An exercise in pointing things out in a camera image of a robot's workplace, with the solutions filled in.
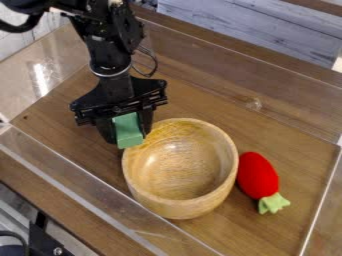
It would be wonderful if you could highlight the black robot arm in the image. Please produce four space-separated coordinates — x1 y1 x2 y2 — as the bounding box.
0 0 167 149

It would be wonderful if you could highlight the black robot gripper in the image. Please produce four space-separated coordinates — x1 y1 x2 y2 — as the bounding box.
70 74 167 144

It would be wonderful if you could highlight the clear acrylic tray wall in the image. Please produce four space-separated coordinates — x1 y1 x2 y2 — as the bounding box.
0 13 342 256

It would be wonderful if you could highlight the red plush strawberry toy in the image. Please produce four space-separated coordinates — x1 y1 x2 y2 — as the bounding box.
237 152 290 214

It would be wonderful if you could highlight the green rectangular block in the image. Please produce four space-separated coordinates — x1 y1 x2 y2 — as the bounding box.
113 113 145 149

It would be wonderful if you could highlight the black table mount bracket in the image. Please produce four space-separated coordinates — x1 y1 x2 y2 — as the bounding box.
0 211 77 256

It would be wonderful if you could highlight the brown wooden bowl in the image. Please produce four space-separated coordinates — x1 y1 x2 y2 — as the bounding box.
122 118 240 220

